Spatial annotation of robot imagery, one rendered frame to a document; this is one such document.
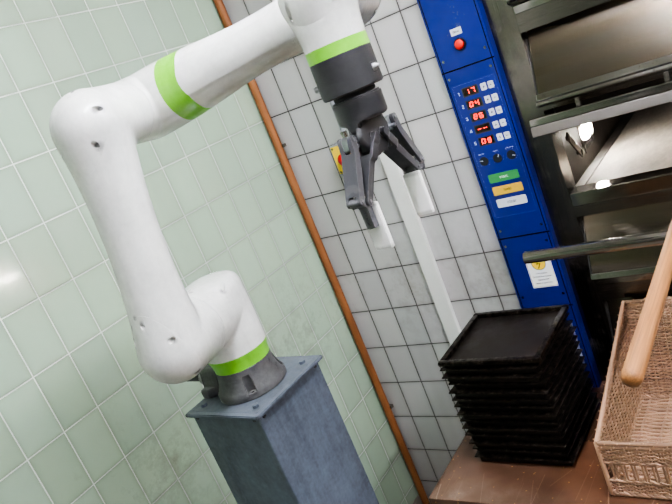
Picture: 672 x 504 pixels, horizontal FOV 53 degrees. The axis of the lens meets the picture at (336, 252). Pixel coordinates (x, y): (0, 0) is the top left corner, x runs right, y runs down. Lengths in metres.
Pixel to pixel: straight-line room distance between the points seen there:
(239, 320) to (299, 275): 0.98
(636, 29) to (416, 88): 0.60
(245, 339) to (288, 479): 0.28
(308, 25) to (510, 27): 1.01
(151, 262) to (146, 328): 0.11
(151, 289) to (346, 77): 0.49
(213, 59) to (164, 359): 0.51
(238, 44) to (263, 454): 0.76
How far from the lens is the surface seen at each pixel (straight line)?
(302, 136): 2.27
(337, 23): 0.95
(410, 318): 2.35
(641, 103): 1.71
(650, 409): 2.06
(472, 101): 1.93
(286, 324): 2.23
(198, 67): 1.18
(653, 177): 1.91
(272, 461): 1.38
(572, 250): 1.61
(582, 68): 1.85
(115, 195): 1.14
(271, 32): 1.12
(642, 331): 1.12
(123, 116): 1.15
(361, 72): 0.95
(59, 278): 1.75
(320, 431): 1.45
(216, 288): 1.31
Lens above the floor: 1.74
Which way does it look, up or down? 15 degrees down
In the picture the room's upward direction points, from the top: 22 degrees counter-clockwise
